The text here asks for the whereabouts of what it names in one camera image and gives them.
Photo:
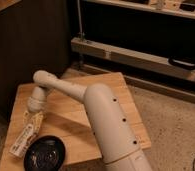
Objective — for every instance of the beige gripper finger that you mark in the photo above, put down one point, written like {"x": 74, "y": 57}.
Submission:
{"x": 37, "y": 120}
{"x": 26, "y": 117}

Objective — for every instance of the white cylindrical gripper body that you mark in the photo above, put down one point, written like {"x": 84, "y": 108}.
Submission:
{"x": 38, "y": 99}

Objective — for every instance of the clear plastic bottle white label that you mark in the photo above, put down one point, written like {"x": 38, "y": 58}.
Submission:
{"x": 23, "y": 141}

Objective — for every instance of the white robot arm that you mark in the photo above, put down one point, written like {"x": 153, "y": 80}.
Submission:
{"x": 115, "y": 138}

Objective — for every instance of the black ceramic bowl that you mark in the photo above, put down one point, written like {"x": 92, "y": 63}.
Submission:
{"x": 45, "y": 154}

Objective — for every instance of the wooden table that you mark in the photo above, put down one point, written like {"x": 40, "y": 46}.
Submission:
{"x": 66, "y": 119}

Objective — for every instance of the metal pole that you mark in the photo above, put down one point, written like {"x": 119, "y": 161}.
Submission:
{"x": 81, "y": 31}

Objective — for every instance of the wooden shelf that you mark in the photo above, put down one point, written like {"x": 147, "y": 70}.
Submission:
{"x": 168, "y": 7}

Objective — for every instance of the black case handle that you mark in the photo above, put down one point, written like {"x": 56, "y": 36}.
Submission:
{"x": 181, "y": 64}

